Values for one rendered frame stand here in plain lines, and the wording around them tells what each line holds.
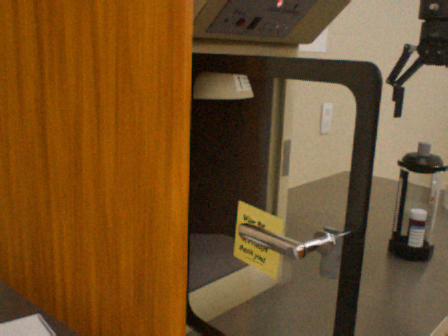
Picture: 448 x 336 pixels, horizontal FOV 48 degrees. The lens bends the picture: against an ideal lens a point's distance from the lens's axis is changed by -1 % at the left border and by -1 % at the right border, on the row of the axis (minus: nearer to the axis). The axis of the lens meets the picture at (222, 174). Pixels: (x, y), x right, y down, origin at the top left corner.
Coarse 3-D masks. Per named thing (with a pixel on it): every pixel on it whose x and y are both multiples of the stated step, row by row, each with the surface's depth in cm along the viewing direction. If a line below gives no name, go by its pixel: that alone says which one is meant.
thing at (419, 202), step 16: (400, 160) 115; (416, 176) 112; (432, 176) 111; (416, 192) 112; (432, 192) 112; (416, 208) 113; (432, 208) 113; (416, 224) 114; (432, 224) 115; (400, 240) 117; (416, 240) 115; (432, 240) 117
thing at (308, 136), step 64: (192, 64) 67; (256, 64) 58; (320, 64) 51; (192, 128) 68; (256, 128) 59; (320, 128) 52; (192, 192) 70; (256, 192) 60; (320, 192) 53; (192, 256) 72; (320, 256) 54; (192, 320) 74; (256, 320) 63; (320, 320) 55
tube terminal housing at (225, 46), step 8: (192, 40) 71; (200, 40) 73; (208, 40) 74; (216, 40) 75; (224, 40) 76; (232, 40) 78; (192, 48) 72; (200, 48) 73; (208, 48) 74; (216, 48) 75; (224, 48) 77; (232, 48) 78; (240, 48) 80; (248, 48) 81; (256, 48) 83; (264, 48) 84; (272, 48) 86; (280, 48) 88; (288, 48) 89; (296, 48) 91; (288, 56) 90; (296, 56) 92
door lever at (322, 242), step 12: (240, 228) 56; (252, 228) 55; (252, 240) 55; (264, 240) 53; (276, 240) 52; (288, 240) 52; (312, 240) 52; (324, 240) 53; (288, 252) 50; (300, 252) 50; (324, 252) 53
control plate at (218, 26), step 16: (240, 0) 66; (256, 0) 68; (272, 0) 70; (288, 0) 73; (304, 0) 75; (224, 16) 68; (240, 16) 70; (256, 16) 72; (272, 16) 74; (288, 16) 77; (208, 32) 69; (224, 32) 71; (240, 32) 73; (256, 32) 76; (272, 32) 78; (288, 32) 81
